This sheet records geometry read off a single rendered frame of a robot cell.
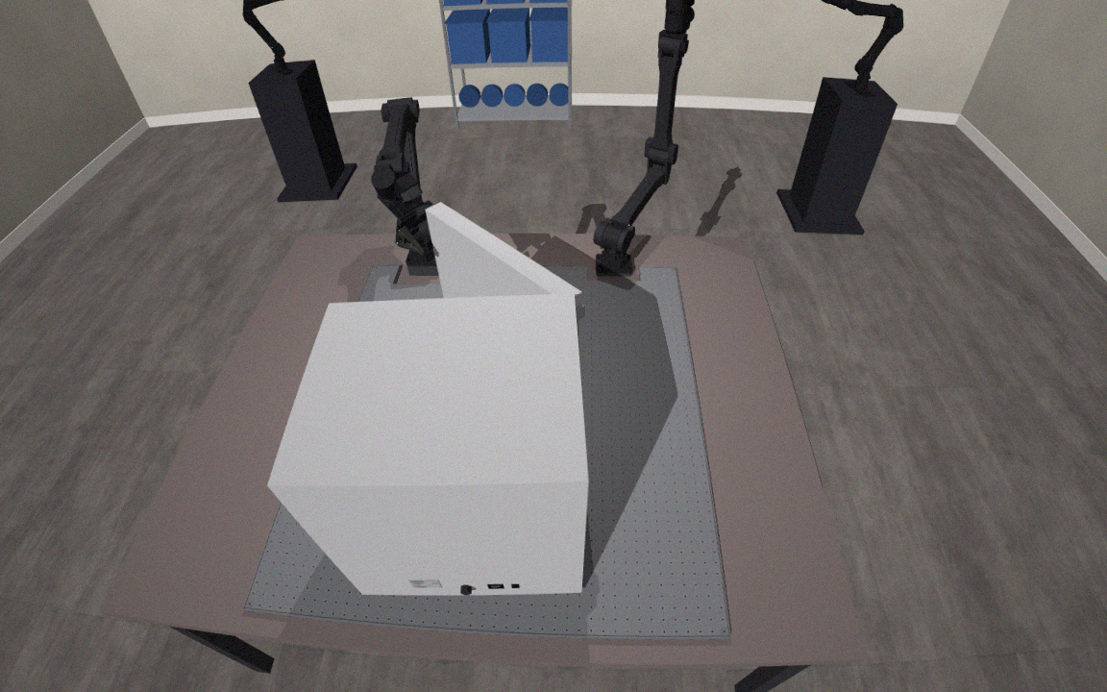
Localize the white table-top freezer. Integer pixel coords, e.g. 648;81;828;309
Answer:
267;202;588;595

